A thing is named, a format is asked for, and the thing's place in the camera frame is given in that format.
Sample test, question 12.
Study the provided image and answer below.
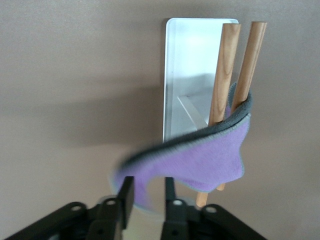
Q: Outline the white rack with wooden rods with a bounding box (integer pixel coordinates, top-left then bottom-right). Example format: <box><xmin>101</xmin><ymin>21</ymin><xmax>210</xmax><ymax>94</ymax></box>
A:
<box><xmin>162</xmin><ymin>17</ymin><xmax>268</xmax><ymax>208</ymax></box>

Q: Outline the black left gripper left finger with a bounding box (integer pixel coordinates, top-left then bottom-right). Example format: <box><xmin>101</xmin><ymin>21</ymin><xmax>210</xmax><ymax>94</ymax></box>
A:
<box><xmin>4</xmin><ymin>176</ymin><xmax>136</xmax><ymax>240</ymax></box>

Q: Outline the grey and purple towel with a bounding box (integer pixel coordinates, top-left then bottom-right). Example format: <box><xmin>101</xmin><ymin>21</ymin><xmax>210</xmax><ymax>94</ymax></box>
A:
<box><xmin>108</xmin><ymin>82</ymin><xmax>254</xmax><ymax>216</ymax></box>

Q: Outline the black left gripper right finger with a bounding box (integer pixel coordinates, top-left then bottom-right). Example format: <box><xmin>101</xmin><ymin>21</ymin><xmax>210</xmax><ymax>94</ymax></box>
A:
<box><xmin>159</xmin><ymin>176</ymin><xmax>268</xmax><ymax>240</ymax></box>

